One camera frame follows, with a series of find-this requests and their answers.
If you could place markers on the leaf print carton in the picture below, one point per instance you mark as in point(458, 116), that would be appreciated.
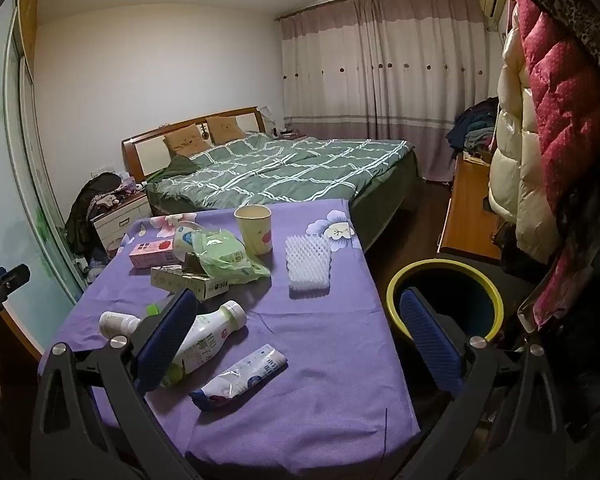
point(180, 281)

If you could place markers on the cream puffer jacket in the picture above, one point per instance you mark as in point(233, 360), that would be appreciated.
point(515, 175)

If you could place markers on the red puffer jacket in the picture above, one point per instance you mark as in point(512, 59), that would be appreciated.
point(565, 100)

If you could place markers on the green plaid duvet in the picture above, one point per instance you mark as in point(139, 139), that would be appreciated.
point(280, 170)

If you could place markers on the small green wrapper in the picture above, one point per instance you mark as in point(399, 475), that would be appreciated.
point(153, 309)

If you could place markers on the cream paper cup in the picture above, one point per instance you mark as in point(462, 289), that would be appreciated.
point(252, 232)

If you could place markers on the white green drink bottle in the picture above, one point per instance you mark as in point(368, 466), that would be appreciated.
point(205, 335)

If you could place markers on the purple floral tablecloth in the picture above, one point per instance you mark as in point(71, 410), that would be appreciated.
point(320, 360)

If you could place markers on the green plastic bag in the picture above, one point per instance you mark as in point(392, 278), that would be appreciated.
point(225, 255)

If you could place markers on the white nightstand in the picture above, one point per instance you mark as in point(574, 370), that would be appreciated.
point(120, 222)

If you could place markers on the brown gable carton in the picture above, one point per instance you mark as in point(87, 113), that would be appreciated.
point(192, 264)

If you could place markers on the wooden bed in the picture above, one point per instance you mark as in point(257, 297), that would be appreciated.
point(150, 145)

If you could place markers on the pink strawberry milk carton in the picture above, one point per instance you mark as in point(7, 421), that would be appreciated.
point(150, 252)

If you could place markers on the glass sliding wardrobe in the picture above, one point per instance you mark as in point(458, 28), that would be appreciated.
point(25, 185)

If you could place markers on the leopard print garment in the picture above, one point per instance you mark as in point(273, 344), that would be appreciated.
point(595, 35)

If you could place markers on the small wooden bedside table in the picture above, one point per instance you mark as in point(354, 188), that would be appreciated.
point(290, 136)

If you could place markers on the dark clothes pile on nightstand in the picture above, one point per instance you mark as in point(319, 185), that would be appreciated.
point(87, 200)

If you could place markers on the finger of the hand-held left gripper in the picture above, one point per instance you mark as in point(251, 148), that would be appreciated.
point(10, 279)

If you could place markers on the yellow rim trash bin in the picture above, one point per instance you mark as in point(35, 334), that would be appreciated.
point(460, 280)

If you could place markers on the brown pillow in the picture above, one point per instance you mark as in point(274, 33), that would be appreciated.
point(185, 142)
point(225, 130)

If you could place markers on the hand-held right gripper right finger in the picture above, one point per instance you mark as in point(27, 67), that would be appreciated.
point(430, 340)

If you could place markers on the white yogurt tub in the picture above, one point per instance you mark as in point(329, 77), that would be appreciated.
point(184, 240)

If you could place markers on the white blue tube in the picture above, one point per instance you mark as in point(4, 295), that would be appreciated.
point(240, 375)

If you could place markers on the small white bottle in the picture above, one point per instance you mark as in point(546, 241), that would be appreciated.
point(116, 324)

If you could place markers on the pink white curtain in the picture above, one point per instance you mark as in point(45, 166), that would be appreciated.
point(380, 85)

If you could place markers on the pile of folded clothes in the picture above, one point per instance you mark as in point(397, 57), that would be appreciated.
point(472, 127)

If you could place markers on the wooden desk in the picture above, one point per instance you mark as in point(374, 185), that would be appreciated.
point(467, 210)

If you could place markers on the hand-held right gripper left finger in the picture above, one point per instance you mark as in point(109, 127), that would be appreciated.
point(165, 340)

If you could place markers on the dark green garment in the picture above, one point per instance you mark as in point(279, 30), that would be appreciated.
point(177, 166)

